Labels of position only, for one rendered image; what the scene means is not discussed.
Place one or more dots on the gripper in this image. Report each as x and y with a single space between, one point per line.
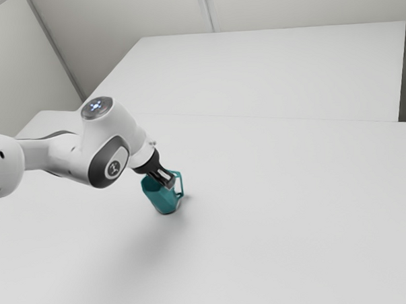
152 164

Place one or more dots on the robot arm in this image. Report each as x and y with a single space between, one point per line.
101 143

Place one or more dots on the teal faceted mug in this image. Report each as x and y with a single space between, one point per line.
163 199

